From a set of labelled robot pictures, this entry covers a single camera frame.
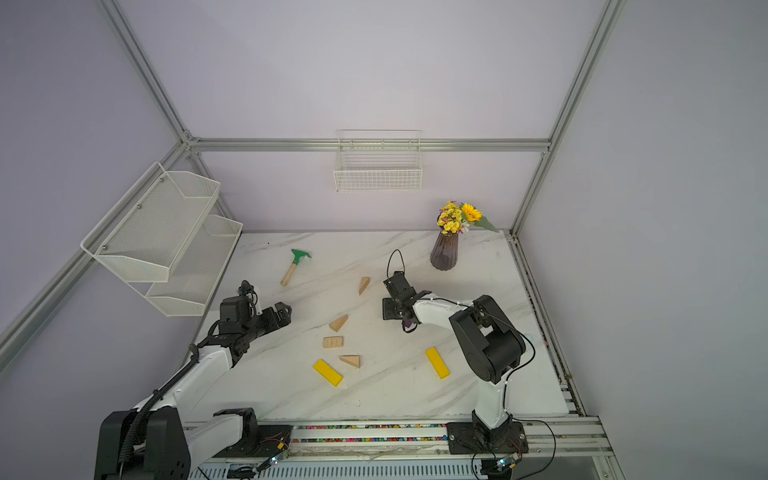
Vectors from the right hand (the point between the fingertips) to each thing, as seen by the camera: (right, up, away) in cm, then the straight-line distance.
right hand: (395, 311), depth 98 cm
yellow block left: (-19, -15, -14) cm, 28 cm away
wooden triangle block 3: (-13, -12, -11) cm, 21 cm away
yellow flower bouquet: (+19, +30, -9) cm, 36 cm away
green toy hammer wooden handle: (-37, +19, +11) cm, 43 cm away
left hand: (-36, 0, -9) cm, 37 cm away
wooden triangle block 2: (-18, -3, -5) cm, 19 cm away
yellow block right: (+13, -15, -12) cm, 24 cm away
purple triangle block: (+4, -4, 0) cm, 6 cm away
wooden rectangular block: (-19, -8, -8) cm, 22 cm away
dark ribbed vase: (+17, +21, +4) cm, 27 cm away
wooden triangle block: (-11, +9, +6) cm, 15 cm away
